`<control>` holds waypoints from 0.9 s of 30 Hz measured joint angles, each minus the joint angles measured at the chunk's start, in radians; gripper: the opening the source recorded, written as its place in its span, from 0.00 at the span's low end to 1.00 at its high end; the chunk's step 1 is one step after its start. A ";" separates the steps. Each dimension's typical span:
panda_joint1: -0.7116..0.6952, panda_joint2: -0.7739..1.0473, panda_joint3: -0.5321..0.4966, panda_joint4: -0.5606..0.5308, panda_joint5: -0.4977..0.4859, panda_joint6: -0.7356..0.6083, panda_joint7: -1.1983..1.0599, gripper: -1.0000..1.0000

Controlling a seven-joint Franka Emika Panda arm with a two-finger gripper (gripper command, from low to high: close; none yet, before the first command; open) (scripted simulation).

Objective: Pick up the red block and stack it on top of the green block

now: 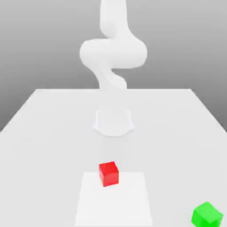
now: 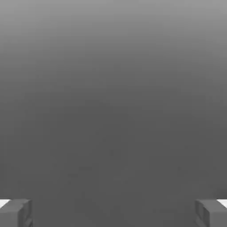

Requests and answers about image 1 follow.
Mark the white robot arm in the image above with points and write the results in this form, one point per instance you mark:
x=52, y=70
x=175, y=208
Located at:
x=113, y=53

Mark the small red cube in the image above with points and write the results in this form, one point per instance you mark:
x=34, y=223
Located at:
x=108, y=174

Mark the small green cube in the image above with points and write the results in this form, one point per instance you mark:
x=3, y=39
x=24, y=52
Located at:
x=206, y=215

